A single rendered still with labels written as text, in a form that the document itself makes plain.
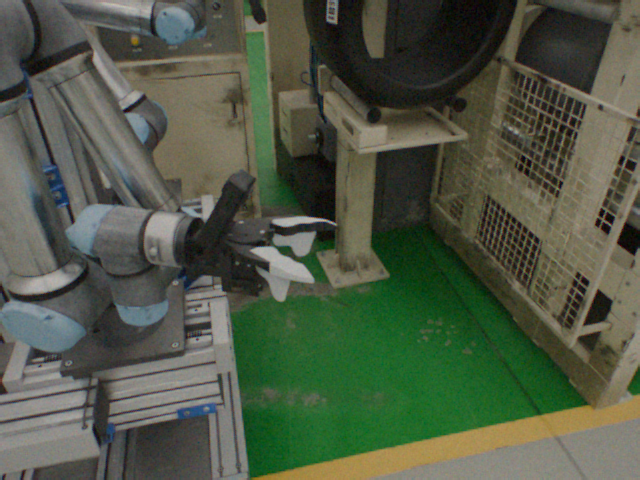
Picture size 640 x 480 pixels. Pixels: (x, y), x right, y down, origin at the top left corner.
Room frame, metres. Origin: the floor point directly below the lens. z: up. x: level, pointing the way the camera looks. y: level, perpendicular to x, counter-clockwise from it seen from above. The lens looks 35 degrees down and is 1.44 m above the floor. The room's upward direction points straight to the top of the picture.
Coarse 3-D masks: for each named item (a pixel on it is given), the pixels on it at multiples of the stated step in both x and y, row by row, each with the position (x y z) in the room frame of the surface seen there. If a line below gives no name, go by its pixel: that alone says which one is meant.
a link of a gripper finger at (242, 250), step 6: (228, 246) 0.52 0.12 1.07; (234, 246) 0.51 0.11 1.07; (240, 246) 0.52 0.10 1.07; (246, 246) 0.52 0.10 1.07; (252, 246) 0.52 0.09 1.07; (234, 252) 0.51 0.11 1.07; (240, 252) 0.50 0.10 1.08; (246, 252) 0.50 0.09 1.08; (252, 252) 0.50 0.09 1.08; (240, 258) 0.50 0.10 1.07; (246, 258) 0.49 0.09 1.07; (252, 258) 0.49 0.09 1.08; (258, 258) 0.49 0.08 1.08; (264, 258) 0.49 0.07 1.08; (258, 264) 0.48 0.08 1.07; (264, 264) 0.48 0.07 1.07; (264, 270) 0.48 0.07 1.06
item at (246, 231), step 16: (192, 224) 0.57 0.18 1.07; (240, 224) 0.57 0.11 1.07; (256, 224) 0.57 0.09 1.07; (176, 240) 0.54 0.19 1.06; (192, 240) 0.55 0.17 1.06; (224, 240) 0.53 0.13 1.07; (240, 240) 0.52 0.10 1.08; (256, 240) 0.53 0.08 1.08; (176, 256) 0.54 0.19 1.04; (192, 256) 0.55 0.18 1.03; (208, 256) 0.55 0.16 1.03; (224, 256) 0.52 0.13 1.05; (192, 272) 0.55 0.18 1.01; (208, 272) 0.54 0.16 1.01; (224, 272) 0.52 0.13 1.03; (240, 272) 0.52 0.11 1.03; (256, 272) 0.51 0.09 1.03; (224, 288) 0.52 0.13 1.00; (256, 288) 0.51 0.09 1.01
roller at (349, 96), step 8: (336, 80) 1.68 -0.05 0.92; (336, 88) 1.66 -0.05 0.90; (344, 88) 1.61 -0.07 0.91; (344, 96) 1.59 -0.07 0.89; (352, 96) 1.53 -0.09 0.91; (352, 104) 1.52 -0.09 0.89; (360, 104) 1.46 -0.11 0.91; (368, 104) 1.44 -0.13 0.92; (360, 112) 1.46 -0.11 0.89; (368, 112) 1.40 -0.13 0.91; (376, 112) 1.40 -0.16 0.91; (368, 120) 1.40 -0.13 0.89; (376, 120) 1.40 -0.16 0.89
